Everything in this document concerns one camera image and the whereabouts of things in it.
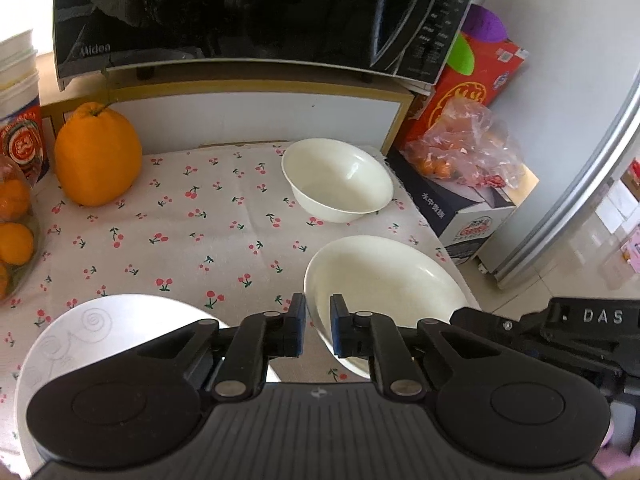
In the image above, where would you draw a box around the clear bag of mandarins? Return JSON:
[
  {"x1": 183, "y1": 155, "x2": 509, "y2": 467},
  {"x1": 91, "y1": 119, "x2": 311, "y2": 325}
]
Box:
[{"x1": 0, "y1": 154, "x2": 46, "y2": 306}]

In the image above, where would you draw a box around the pink plastic bag of fruit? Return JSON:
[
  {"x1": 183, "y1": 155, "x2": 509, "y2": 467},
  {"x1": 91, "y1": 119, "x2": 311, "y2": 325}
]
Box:
[{"x1": 404, "y1": 97, "x2": 526, "y2": 190}]

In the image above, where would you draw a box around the white plate with swirl pattern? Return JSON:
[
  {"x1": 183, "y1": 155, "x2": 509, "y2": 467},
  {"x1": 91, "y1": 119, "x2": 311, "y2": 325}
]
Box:
[{"x1": 15, "y1": 293, "x2": 281, "y2": 473}]

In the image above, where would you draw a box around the white paper note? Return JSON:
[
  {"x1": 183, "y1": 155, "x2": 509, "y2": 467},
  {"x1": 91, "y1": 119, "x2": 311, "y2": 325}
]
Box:
[{"x1": 597, "y1": 180, "x2": 633, "y2": 233}]

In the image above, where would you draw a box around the white bowl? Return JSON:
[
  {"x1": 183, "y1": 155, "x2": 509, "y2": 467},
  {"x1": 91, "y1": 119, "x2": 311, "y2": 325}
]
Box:
[
  {"x1": 303, "y1": 235, "x2": 469, "y2": 380},
  {"x1": 281, "y1": 138, "x2": 395, "y2": 224}
]

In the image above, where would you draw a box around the person's right hand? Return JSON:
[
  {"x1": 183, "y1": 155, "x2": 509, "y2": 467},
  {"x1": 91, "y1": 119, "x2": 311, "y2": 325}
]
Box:
[{"x1": 597, "y1": 435, "x2": 640, "y2": 480}]

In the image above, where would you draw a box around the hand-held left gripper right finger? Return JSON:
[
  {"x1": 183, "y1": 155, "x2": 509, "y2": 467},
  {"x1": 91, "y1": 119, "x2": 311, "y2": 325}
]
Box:
[{"x1": 330, "y1": 294, "x2": 501, "y2": 401}]

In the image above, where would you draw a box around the cherry print tablecloth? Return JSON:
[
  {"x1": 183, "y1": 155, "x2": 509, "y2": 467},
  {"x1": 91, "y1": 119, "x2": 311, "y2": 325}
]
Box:
[{"x1": 0, "y1": 140, "x2": 481, "y2": 461}]

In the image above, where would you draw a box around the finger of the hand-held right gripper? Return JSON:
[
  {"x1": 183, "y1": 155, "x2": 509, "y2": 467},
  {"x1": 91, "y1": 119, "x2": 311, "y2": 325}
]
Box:
[{"x1": 449, "y1": 306, "x2": 551, "y2": 357}]

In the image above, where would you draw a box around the black microwave oven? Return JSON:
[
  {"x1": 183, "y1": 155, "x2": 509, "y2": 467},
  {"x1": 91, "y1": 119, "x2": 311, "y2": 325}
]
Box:
[{"x1": 52, "y1": 0, "x2": 488, "y2": 92}]

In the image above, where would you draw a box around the silver refrigerator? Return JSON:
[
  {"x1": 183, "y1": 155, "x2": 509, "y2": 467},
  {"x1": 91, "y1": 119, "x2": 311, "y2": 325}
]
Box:
[{"x1": 492, "y1": 75, "x2": 640, "y2": 361}]

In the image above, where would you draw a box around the paper cup stack red label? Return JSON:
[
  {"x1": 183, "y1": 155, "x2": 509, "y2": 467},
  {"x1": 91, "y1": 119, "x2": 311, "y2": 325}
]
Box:
[{"x1": 0, "y1": 29, "x2": 45, "y2": 186}]

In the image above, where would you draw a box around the dark printed carton box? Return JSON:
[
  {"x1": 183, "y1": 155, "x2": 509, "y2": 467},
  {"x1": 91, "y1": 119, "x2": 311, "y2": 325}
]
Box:
[{"x1": 386, "y1": 147, "x2": 540, "y2": 267}]

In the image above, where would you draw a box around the red printed carton box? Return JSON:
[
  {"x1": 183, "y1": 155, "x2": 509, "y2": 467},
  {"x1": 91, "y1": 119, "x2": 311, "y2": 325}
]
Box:
[{"x1": 400, "y1": 35, "x2": 530, "y2": 161}]

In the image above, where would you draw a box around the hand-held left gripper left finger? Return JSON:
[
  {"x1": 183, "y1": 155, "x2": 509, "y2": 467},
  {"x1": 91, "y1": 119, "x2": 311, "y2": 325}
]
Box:
[{"x1": 135, "y1": 292, "x2": 307, "y2": 401}]

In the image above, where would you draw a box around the large orange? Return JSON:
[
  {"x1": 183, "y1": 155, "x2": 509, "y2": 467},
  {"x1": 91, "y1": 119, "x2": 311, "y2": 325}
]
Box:
[{"x1": 54, "y1": 101, "x2": 143, "y2": 207}]

